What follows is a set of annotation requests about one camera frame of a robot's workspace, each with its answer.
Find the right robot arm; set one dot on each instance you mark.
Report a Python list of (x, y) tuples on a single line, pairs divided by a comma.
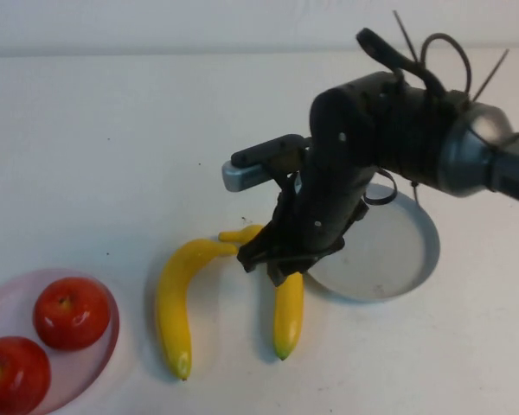
[(471, 147)]

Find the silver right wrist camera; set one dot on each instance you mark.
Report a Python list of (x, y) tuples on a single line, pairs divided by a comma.
[(242, 175)]

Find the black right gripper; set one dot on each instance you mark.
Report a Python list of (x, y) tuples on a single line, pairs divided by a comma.
[(324, 216)]

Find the pink round plate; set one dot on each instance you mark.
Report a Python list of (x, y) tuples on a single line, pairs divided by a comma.
[(8, 298)]

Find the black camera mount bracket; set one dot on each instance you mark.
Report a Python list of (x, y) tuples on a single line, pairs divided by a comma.
[(268, 149)]

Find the yellow banana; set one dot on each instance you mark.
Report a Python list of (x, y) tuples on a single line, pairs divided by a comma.
[(287, 320), (173, 311)]

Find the red apple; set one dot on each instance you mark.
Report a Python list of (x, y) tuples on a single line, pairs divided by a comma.
[(73, 320), (13, 380)]

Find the grey-blue round plate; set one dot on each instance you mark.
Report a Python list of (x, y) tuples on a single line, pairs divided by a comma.
[(393, 259)]

